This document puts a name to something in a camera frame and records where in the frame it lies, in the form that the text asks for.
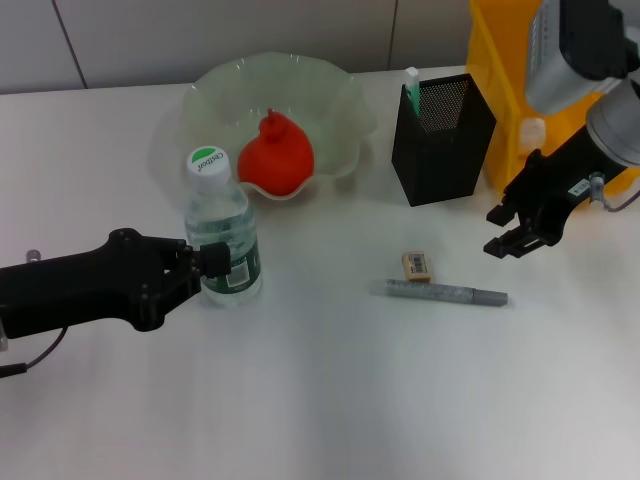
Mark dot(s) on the clear water bottle green label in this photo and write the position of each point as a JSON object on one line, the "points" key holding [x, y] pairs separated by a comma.
{"points": [[220, 215]]}

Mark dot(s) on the black mesh pen holder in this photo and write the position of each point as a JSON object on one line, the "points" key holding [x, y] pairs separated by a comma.
{"points": [[440, 165]]}

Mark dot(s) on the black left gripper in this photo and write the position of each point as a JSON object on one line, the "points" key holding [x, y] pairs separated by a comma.
{"points": [[90, 287]]}

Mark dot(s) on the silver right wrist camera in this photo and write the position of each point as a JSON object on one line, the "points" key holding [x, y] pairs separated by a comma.
{"points": [[565, 55]]}

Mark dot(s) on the yellow plastic storage bin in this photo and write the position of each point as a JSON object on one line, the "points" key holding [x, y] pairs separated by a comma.
{"points": [[492, 60]]}

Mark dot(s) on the red-orange fruit with stem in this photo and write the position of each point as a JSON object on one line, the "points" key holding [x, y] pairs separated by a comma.
{"points": [[277, 160]]}

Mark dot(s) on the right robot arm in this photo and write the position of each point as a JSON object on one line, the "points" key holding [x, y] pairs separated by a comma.
{"points": [[617, 130]]}

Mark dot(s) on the grey marker pen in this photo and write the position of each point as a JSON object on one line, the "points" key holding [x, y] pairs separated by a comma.
{"points": [[440, 294]]}

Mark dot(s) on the white paper ball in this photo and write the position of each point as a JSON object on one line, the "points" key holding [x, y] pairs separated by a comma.
{"points": [[531, 132]]}

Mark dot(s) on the translucent green wavy fruit plate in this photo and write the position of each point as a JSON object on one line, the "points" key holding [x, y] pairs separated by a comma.
{"points": [[300, 85]]}

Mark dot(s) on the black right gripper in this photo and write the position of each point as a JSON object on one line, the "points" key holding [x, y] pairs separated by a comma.
{"points": [[555, 185]]}

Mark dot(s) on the mint green utility knife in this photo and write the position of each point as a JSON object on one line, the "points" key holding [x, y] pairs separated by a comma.
{"points": [[414, 92]]}

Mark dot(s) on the beige eraser with barcode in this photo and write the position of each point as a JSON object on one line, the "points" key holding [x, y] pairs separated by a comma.
{"points": [[417, 267]]}

